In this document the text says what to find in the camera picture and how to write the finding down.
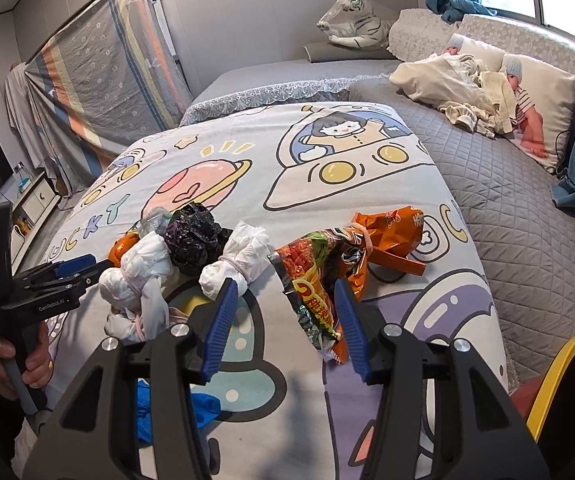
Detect blue glove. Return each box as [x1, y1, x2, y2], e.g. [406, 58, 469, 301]
[135, 378, 222, 444]

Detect orange snack wrapper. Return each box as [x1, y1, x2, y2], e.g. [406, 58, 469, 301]
[269, 206, 426, 364]

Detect black plastic bag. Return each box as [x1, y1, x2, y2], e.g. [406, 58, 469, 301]
[162, 202, 232, 278]

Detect yellow rim trash bin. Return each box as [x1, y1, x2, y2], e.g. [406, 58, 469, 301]
[526, 336, 575, 442]

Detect person's left hand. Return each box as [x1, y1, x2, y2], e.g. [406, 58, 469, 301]
[0, 320, 54, 401]

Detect orange peel piece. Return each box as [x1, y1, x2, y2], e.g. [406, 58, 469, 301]
[107, 231, 140, 268]

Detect white tv cabinet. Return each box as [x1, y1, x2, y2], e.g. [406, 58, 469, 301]
[10, 171, 60, 274]

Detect cartoon print bedsheet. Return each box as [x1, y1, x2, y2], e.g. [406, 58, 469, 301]
[45, 102, 507, 479]

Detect grey hanging cloth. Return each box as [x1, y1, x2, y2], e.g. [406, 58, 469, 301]
[4, 62, 46, 169]

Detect striped sheet covered rack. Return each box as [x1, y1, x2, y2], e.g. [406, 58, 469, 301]
[25, 0, 192, 194]

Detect grey quilted bed cover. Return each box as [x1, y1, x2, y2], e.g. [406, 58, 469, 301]
[178, 6, 575, 380]

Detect cream crumpled clothes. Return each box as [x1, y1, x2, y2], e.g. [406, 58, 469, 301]
[389, 54, 516, 138]

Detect grey flat pillow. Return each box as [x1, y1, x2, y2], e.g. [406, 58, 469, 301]
[304, 42, 395, 63]

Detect baby print pillow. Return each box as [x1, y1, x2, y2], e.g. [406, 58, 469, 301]
[445, 34, 505, 72]
[502, 54, 575, 172]

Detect white tiger plush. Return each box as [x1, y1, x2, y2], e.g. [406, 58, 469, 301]
[317, 0, 393, 50]

